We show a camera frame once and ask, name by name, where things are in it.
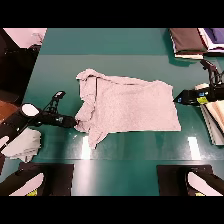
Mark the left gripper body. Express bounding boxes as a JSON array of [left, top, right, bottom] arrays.
[[53, 113, 80, 130]]

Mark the light grey T-shirt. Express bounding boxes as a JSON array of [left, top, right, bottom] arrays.
[[73, 68, 182, 150]]

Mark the dark brown garment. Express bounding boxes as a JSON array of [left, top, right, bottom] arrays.
[[168, 27, 209, 55]]

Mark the cream folded garment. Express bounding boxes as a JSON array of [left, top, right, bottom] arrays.
[[203, 99, 224, 135]]

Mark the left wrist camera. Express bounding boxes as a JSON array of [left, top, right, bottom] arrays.
[[41, 90, 67, 115]]

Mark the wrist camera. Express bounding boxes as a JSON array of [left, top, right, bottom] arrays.
[[41, 90, 67, 115], [199, 59, 224, 88]]

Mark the white folded garment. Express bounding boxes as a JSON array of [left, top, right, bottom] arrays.
[[197, 27, 224, 54]]

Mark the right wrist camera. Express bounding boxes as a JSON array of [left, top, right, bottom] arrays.
[[199, 59, 224, 88]]

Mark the navy garment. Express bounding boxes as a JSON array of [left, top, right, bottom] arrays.
[[203, 27, 224, 44]]

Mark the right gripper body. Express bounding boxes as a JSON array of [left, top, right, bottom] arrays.
[[173, 88, 205, 106]]

